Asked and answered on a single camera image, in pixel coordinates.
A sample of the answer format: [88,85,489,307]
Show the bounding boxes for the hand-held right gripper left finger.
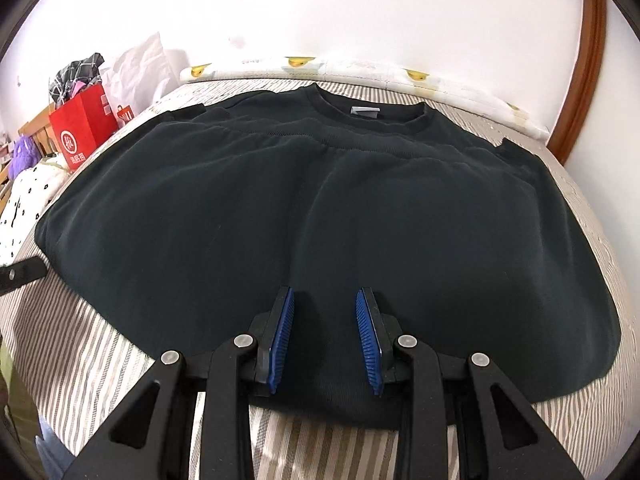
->
[62,286,296,480]

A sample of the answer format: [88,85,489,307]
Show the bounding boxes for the black sweatshirt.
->
[35,82,623,411]

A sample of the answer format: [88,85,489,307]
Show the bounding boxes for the purple plush toy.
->
[12,135,41,170]

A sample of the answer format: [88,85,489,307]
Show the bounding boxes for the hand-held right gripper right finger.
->
[354,287,587,480]

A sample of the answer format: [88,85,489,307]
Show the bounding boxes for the red paper bag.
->
[48,82,120,171]

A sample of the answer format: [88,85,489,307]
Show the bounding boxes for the white plastic bag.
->
[99,32,190,117]

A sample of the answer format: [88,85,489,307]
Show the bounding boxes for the white and yellow pillow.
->
[179,54,551,141]

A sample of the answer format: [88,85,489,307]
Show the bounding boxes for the wooden door frame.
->
[547,0,608,166]

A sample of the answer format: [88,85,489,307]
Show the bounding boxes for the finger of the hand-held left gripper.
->
[0,256,47,294]

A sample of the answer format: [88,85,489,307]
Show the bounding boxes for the white floral cloth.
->
[0,161,68,268]

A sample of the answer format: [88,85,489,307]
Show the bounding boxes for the striped quilted mattress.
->
[0,77,640,480]

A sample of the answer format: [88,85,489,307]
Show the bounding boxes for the plaid cloth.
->
[48,52,107,108]

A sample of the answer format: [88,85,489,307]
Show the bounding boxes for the person's blue jeans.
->
[35,417,68,468]

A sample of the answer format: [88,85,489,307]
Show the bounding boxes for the green cloth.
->
[0,342,46,480]

